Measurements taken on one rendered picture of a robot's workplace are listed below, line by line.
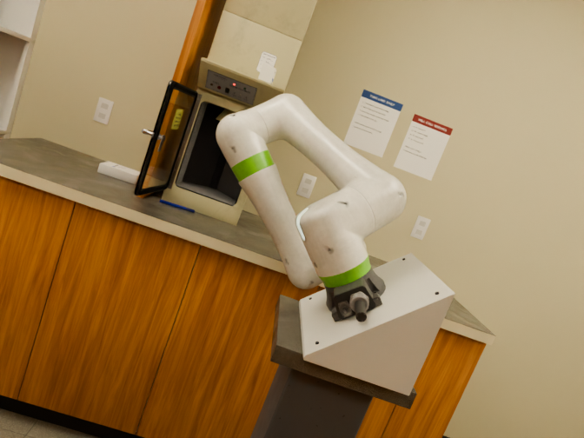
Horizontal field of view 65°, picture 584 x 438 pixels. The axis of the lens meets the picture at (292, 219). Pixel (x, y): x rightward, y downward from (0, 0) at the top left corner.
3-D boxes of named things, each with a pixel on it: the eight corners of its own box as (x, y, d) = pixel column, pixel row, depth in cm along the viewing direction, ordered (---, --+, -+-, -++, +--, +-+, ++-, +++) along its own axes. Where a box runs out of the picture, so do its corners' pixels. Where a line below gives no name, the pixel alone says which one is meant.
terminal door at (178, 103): (166, 189, 182) (198, 92, 176) (135, 196, 152) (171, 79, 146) (164, 189, 182) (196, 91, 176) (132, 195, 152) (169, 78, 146)
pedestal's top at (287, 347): (409, 409, 98) (417, 394, 97) (269, 361, 96) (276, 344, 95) (381, 344, 129) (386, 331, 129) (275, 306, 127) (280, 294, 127)
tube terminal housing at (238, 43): (173, 191, 209) (228, 24, 197) (241, 215, 212) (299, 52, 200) (160, 199, 184) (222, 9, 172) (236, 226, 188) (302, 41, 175)
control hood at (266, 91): (197, 86, 177) (205, 61, 175) (275, 116, 180) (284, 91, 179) (192, 82, 166) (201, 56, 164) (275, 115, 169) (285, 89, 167)
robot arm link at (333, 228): (391, 258, 107) (361, 184, 104) (339, 291, 101) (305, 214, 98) (361, 255, 119) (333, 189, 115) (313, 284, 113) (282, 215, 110)
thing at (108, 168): (105, 169, 202) (108, 160, 201) (141, 181, 204) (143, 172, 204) (96, 171, 190) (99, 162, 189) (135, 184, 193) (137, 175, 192)
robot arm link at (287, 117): (422, 184, 107) (292, 79, 136) (370, 215, 101) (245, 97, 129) (411, 220, 117) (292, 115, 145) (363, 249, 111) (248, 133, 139)
